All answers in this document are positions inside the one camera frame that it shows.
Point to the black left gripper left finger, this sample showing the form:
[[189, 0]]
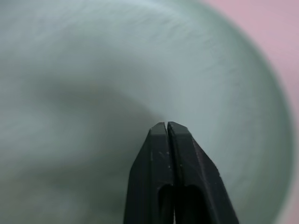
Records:
[[144, 168]]

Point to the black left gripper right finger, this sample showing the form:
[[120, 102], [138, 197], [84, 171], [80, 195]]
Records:
[[198, 172]]

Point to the green plate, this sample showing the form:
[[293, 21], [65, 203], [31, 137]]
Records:
[[116, 70]]

